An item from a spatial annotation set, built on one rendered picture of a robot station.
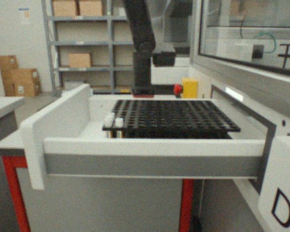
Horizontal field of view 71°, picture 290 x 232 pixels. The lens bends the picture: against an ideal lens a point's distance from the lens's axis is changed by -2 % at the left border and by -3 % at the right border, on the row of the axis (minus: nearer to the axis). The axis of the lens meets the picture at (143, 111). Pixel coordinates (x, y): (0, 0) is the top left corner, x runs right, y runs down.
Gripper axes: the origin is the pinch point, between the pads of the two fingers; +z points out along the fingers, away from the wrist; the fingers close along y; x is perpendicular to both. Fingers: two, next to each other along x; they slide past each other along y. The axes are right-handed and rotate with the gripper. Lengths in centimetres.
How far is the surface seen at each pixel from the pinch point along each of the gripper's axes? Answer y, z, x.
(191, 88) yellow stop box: 0.4, -6.9, -16.8
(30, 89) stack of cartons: 385, 70, 170
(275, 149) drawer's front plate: -46.0, -10.6, -7.8
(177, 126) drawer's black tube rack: -33.8, -9.0, 0.0
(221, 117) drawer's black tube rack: -31.3, -9.0, -9.6
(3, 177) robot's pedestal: 30, 40, 65
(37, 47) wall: 425, -11, 155
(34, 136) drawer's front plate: -36.5, -10.6, 21.2
